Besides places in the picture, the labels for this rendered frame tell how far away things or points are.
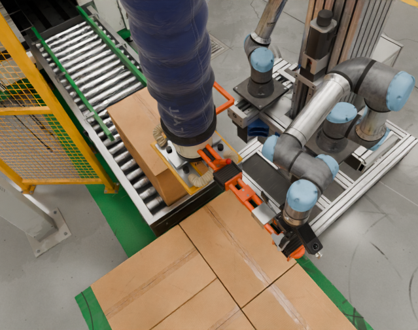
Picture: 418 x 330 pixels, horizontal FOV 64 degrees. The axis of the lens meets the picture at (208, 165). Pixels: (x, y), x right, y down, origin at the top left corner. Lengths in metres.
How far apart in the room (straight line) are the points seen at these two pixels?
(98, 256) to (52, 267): 0.35
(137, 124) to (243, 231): 0.87
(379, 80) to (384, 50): 0.81
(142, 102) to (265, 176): 1.08
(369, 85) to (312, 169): 0.36
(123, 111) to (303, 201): 1.42
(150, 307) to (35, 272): 1.22
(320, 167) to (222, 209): 1.17
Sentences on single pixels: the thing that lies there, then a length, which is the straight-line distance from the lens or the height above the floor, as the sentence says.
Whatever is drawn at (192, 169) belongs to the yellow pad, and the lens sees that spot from 1.48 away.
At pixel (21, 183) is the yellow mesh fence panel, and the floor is 0.13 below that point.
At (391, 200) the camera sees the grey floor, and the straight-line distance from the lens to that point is 2.92.
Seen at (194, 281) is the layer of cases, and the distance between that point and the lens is 1.94.
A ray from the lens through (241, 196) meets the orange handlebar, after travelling 1.27.
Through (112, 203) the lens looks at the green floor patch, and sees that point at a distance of 2.88.
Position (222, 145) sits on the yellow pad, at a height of 1.19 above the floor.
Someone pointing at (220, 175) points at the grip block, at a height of 1.29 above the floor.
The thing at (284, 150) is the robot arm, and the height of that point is 1.60.
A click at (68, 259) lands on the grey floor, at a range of 2.83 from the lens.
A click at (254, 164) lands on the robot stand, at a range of 2.61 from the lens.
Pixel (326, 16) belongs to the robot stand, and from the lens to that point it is 1.52.
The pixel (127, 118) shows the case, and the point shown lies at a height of 0.95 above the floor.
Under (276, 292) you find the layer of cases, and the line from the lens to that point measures 1.92.
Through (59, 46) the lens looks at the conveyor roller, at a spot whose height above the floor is 0.55.
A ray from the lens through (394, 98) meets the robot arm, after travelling 1.18.
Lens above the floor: 2.42
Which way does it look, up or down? 58 degrees down
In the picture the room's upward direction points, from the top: 9 degrees counter-clockwise
